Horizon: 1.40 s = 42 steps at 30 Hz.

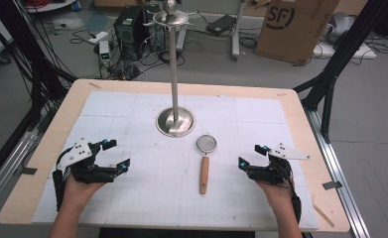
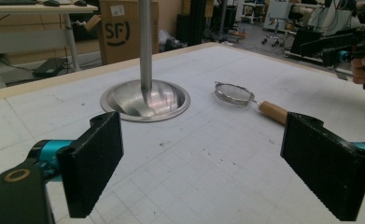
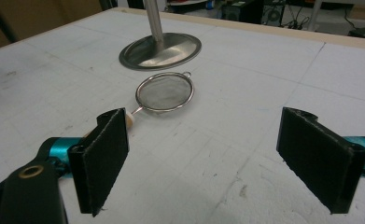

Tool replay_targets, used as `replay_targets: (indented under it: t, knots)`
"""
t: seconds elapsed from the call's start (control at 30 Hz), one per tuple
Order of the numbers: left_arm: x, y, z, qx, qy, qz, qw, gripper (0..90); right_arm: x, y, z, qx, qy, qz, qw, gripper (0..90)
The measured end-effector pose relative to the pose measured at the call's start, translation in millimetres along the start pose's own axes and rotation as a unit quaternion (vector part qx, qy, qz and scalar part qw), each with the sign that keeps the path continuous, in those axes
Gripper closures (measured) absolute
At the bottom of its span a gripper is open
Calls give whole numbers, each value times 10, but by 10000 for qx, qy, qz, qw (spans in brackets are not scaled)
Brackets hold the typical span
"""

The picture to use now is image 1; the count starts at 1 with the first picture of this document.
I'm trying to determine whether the white stand leg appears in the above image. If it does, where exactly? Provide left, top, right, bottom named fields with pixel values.
left=230, top=0, right=249, bottom=62

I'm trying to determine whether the person's left hand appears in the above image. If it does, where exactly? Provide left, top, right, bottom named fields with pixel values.
left=61, top=175, right=107, bottom=214

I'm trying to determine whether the brown cardboard box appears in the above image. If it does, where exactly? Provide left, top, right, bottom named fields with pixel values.
left=254, top=0, right=340, bottom=65

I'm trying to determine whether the metal strainer with wooden handle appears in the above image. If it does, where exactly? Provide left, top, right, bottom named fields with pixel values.
left=195, top=134, right=218, bottom=195

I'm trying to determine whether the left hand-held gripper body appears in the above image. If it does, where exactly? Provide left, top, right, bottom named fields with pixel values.
left=56, top=139, right=117, bottom=185

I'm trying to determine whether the white power strip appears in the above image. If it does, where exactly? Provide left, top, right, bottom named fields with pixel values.
left=87, top=31, right=110, bottom=46

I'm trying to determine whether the aluminium rail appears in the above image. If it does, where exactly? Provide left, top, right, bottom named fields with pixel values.
left=304, top=108, right=372, bottom=238
left=0, top=129, right=40, bottom=217

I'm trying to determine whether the black metal frame with cables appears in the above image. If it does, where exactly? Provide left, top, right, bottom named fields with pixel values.
left=0, top=0, right=78, bottom=133

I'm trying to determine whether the white flat board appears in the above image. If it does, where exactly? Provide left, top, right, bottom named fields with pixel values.
left=312, top=41, right=378, bottom=61

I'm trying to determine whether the person's right hand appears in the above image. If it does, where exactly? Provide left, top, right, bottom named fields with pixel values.
left=255, top=180, right=296, bottom=216

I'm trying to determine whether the thin wooden stick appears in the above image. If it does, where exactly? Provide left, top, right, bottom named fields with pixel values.
left=312, top=201, right=336, bottom=229

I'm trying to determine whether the black computer tower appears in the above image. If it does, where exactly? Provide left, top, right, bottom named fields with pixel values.
left=113, top=5, right=150, bottom=62

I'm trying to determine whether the white grid mat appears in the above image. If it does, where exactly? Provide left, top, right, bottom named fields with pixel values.
left=30, top=90, right=321, bottom=232

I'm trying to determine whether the metal hook stand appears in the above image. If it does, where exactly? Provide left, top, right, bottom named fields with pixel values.
left=143, top=0, right=197, bottom=139

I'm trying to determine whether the flat black device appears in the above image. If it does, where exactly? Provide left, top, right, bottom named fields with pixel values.
left=205, top=13, right=237, bottom=37

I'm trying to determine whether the grey rounded object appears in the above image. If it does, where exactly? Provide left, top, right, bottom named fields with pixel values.
left=325, top=11, right=357, bottom=46

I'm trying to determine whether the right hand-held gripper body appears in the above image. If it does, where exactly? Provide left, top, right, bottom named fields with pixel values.
left=247, top=142, right=312, bottom=186

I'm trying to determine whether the small white device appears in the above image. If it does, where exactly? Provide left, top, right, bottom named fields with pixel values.
left=98, top=40, right=112, bottom=67

